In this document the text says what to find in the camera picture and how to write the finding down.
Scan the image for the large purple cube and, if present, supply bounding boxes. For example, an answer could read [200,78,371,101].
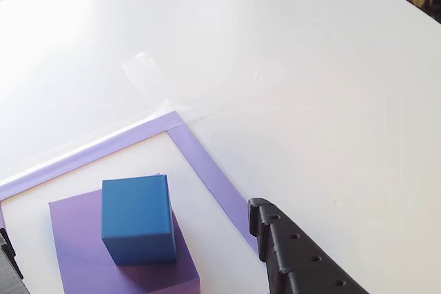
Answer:
[48,172,201,294]

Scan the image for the small blue cube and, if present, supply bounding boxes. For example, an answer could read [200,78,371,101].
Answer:
[101,174,178,267]

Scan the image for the purple square tape frame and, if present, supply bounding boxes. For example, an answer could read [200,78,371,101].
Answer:
[0,110,261,257]

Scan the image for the clear tape strip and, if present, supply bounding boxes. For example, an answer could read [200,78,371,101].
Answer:
[120,52,201,123]

